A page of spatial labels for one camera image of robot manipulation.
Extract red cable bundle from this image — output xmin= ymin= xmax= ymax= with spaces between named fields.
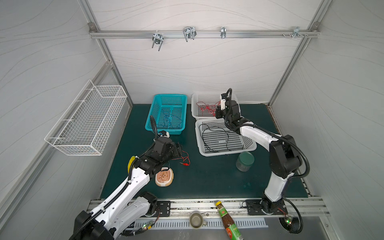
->
xmin=170 ymin=149 xmax=192 ymax=167

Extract black cable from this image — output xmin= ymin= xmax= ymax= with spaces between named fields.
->
xmin=198 ymin=122 xmax=247 ymax=153

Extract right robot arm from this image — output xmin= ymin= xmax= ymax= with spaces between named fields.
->
xmin=216 ymin=88 xmax=310 ymax=215

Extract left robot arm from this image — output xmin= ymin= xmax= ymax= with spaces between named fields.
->
xmin=70 ymin=116 xmax=183 ymax=240

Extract white basket far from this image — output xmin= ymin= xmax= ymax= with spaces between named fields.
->
xmin=191 ymin=92 xmax=229 ymax=120

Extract white basket near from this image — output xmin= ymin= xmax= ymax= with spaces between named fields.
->
xmin=195 ymin=119 xmax=257 ymax=157

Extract teal plastic basket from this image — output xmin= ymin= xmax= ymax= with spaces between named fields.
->
xmin=145 ymin=94 xmax=188 ymax=135

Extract yellow banana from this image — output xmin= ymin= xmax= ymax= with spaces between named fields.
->
xmin=128 ymin=156 xmax=136 ymax=174

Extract clear jar green lid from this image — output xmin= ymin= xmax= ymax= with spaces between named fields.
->
xmin=236 ymin=152 xmax=255 ymax=172

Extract metal cup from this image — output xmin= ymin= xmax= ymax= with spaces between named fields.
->
xmin=189 ymin=212 xmax=207 ymax=229

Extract small metal clip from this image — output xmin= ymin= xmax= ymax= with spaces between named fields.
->
xmin=221 ymin=27 xmax=227 ymax=39

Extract metal double hook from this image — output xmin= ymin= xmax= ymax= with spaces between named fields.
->
xmin=183 ymin=27 xmax=197 ymax=42

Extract sauce bottle green label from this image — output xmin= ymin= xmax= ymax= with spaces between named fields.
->
xmin=216 ymin=201 xmax=244 ymax=240

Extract metal u-bolt hook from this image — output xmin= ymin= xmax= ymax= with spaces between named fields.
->
xmin=152 ymin=32 xmax=164 ymax=51

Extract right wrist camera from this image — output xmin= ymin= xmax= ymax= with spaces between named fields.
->
xmin=220 ymin=93 xmax=228 ymax=111

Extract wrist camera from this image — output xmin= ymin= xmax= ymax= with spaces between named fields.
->
xmin=158 ymin=130 xmax=170 ymax=138
xmin=220 ymin=93 xmax=228 ymax=111

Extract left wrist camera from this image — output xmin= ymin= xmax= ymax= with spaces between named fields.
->
xmin=158 ymin=130 xmax=170 ymax=138

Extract blue cable in basket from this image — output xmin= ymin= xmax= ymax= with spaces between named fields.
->
xmin=160 ymin=112 xmax=184 ymax=127

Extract metal cross rail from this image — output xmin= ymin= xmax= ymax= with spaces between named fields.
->
xmin=90 ymin=29 xmax=321 ymax=39

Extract white wire wall basket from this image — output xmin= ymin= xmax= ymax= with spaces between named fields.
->
xmin=45 ymin=80 xmax=127 ymax=156

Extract metal bracket hook right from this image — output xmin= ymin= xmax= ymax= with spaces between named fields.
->
xmin=282 ymin=27 xmax=309 ymax=39

